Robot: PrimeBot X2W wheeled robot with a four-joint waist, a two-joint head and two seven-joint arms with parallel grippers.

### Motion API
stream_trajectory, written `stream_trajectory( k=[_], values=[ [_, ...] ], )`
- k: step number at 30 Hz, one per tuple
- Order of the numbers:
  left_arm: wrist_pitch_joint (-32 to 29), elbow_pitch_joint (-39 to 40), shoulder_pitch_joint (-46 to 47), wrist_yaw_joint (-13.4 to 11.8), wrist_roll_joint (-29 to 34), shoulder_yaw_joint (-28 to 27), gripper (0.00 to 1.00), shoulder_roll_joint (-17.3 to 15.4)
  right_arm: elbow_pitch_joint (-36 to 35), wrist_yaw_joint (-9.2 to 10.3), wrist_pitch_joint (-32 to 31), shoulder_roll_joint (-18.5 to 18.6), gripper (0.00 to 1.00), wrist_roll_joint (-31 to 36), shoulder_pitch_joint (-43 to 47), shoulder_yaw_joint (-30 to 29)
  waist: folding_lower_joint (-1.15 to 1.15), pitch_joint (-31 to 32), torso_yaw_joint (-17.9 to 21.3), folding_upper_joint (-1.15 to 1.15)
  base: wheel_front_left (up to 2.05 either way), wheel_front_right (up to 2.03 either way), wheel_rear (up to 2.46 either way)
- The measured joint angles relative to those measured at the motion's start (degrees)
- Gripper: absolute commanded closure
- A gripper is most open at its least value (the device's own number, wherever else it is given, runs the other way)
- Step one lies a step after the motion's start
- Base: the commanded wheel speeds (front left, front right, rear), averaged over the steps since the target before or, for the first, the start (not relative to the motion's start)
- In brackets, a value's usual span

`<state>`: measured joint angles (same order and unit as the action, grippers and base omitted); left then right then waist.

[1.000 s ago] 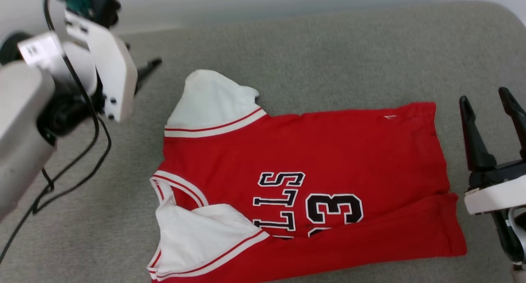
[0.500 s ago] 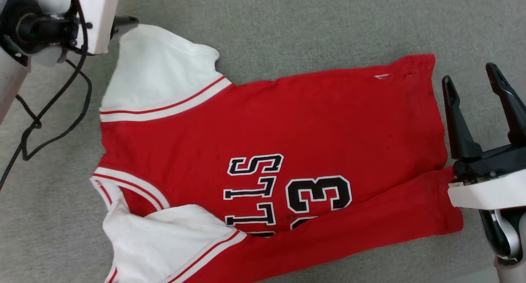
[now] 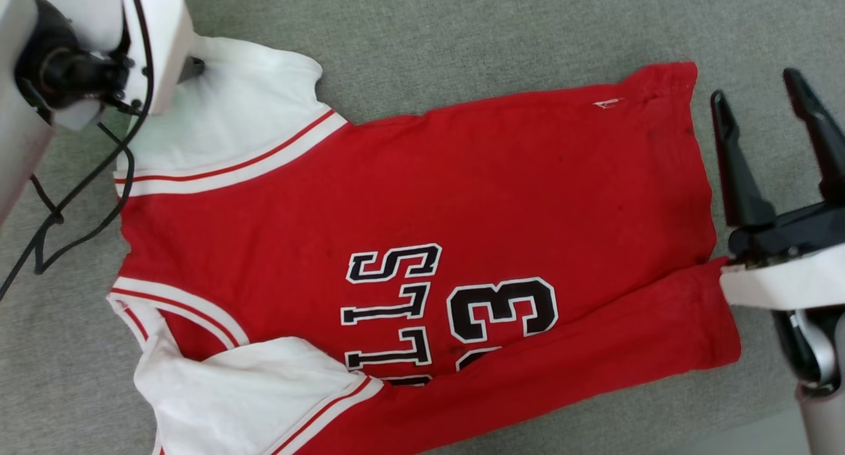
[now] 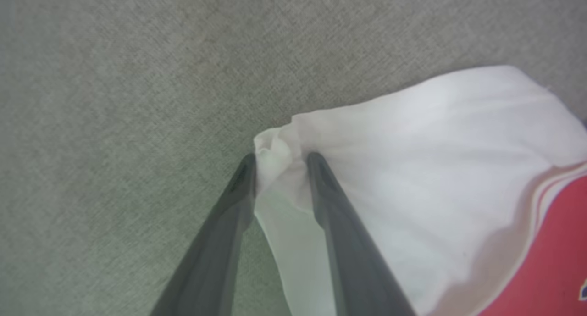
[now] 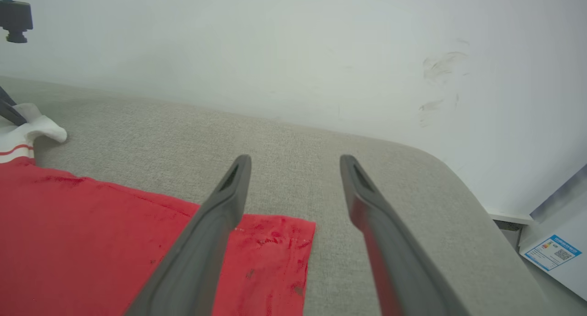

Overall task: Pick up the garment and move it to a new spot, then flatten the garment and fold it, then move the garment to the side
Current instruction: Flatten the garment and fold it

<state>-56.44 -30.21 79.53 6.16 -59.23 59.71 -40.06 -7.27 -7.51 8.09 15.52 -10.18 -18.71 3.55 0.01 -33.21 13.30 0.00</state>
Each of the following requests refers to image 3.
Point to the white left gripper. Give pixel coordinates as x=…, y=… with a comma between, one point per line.
x=158, y=32

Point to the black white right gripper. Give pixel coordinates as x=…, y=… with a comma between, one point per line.
x=792, y=277

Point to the red and white basketball jersey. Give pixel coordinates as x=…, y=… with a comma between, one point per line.
x=422, y=204

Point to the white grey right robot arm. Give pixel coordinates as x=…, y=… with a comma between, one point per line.
x=822, y=389

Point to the grey fabric sofa surface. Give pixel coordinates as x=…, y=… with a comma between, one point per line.
x=462, y=26

